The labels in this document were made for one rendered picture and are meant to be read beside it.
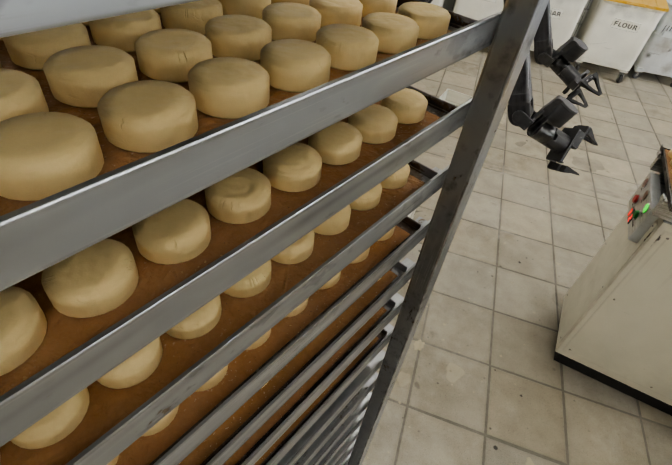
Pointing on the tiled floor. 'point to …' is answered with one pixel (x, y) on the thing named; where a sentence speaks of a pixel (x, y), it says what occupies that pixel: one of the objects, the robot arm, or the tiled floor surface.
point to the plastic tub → (454, 97)
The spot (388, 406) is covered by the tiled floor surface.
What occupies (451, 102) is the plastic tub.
